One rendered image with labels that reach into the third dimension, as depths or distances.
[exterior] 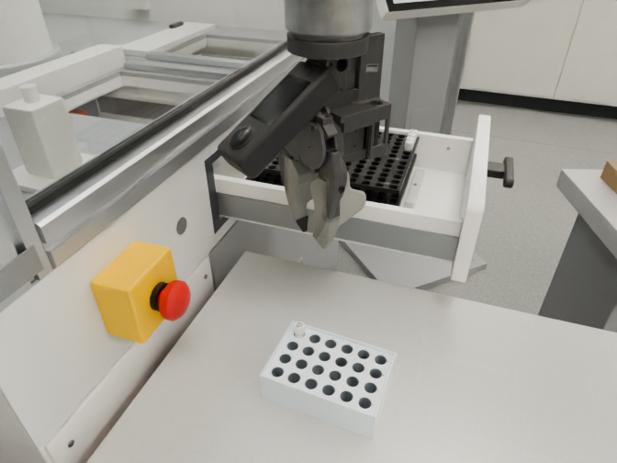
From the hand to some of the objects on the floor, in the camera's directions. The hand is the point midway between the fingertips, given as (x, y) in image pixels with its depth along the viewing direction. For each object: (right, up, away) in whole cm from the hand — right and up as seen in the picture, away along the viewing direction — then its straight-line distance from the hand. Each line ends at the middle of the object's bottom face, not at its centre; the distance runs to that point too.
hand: (308, 231), depth 50 cm
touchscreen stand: (+40, -7, +146) cm, 152 cm away
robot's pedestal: (+64, -58, +75) cm, 114 cm away
